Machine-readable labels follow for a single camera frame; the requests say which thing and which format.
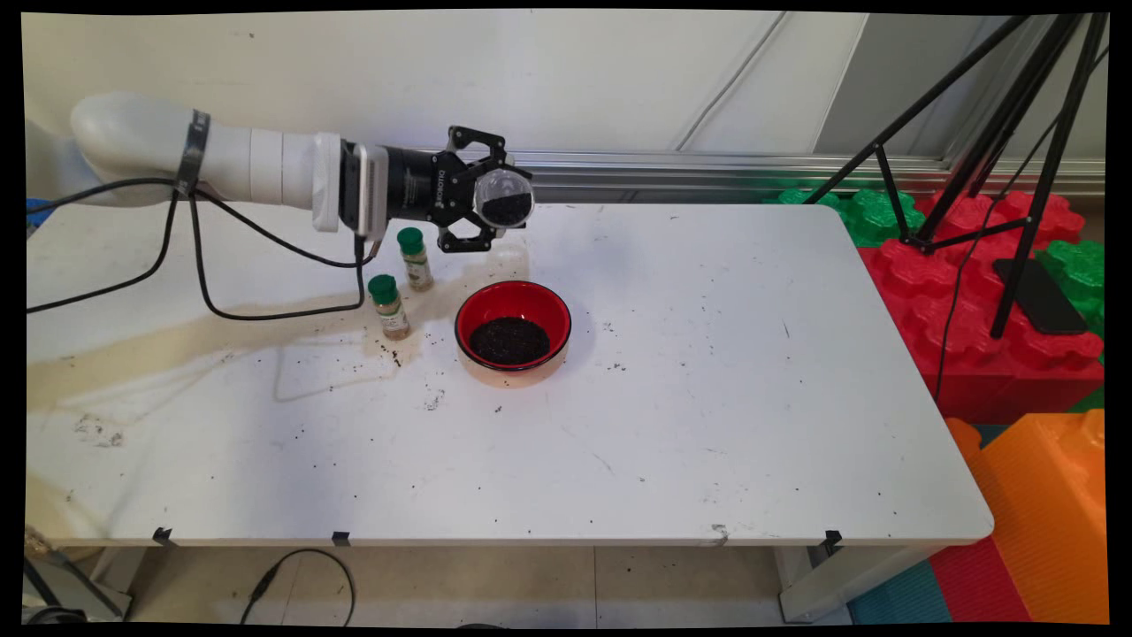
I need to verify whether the cable with brass connector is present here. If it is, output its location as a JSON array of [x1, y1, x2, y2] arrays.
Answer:
[[25, 526, 125, 625]]

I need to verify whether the red floor mat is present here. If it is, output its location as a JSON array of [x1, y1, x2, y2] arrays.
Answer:
[[929, 535, 1031, 623]]

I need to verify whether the orange foam block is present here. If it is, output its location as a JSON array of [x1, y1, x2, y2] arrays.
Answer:
[[945, 409, 1109, 625]]

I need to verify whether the large red foam block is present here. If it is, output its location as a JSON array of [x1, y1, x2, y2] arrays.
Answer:
[[856, 190, 1105, 426]]

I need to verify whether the metal wall rail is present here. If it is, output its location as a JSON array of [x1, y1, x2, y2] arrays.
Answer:
[[25, 140, 1106, 197]]

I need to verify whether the black cable with metal plug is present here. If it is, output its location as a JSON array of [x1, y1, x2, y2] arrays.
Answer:
[[25, 177, 385, 315]]

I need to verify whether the black seeds pile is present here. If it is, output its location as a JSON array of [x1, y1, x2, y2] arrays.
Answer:
[[469, 317, 551, 367]]

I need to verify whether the teal floor mat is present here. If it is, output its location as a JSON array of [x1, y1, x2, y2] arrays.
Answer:
[[847, 559, 952, 625]]

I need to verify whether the white silver wrist camera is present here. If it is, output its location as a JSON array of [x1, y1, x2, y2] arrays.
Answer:
[[311, 133, 390, 242]]

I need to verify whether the green foam block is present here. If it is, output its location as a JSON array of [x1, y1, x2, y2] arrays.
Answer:
[[1035, 241, 1106, 337], [765, 186, 926, 249]]

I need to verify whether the red and black bowl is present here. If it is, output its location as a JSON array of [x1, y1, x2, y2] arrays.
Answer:
[[455, 280, 573, 390]]

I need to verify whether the black floor cable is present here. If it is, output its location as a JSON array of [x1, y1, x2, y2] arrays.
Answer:
[[239, 549, 356, 627]]

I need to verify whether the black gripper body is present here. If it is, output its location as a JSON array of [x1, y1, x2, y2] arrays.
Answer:
[[385, 146, 480, 227]]

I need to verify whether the clear jar with black seeds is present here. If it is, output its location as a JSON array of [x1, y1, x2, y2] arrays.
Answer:
[[473, 166, 536, 229]]

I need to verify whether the black strap on arm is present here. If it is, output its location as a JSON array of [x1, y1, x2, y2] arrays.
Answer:
[[175, 110, 211, 196]]

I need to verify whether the green-capped spice bottle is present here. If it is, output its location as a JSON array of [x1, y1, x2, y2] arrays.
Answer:
[[368, 274, 412, 342], [397, 226, 436, 293]]

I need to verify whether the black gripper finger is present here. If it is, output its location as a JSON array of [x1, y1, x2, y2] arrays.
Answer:
[[438, 212, 532, 255], [447, 126, 514, 173]]

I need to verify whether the thin black tripod cable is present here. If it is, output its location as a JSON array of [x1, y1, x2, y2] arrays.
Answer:
[[933, 49, 1109, 401]]

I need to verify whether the black tripod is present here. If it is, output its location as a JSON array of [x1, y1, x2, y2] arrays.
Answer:
[[805, 13, 1111, 342]]

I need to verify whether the white table leg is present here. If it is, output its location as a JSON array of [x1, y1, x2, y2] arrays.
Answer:
[[22, 547, 134, 623], [778, 544, 938, 625]]

